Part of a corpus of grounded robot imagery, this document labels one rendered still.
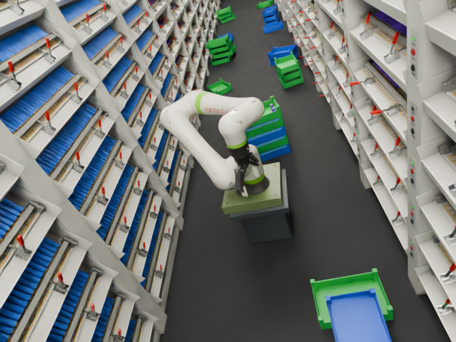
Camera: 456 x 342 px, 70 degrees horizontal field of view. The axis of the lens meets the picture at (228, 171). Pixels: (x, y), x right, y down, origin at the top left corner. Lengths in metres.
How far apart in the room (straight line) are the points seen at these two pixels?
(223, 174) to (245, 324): 0.72
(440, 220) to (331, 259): 0.73
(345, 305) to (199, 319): 0.72
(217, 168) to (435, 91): 0.96
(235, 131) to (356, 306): 0.89
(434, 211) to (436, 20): 0.60
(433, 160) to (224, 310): 1.19
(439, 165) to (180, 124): 1.10
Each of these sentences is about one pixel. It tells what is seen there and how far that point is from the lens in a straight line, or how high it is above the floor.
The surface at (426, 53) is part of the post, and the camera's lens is 0.96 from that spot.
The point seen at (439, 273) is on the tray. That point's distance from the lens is 1.34.
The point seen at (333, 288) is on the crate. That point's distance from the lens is 1.71.
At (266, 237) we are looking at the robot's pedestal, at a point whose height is 0.03.
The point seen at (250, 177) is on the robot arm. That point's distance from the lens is 1.68.
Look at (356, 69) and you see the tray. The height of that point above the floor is 0.77.
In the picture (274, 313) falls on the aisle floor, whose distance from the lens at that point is 1.70.
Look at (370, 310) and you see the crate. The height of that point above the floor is 0.08.
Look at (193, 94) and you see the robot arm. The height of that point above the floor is 0.87.
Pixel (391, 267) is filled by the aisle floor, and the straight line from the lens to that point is 1.77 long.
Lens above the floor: 1.46
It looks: 35 degrees down
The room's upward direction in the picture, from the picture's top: 23 degrees counter-clockwise
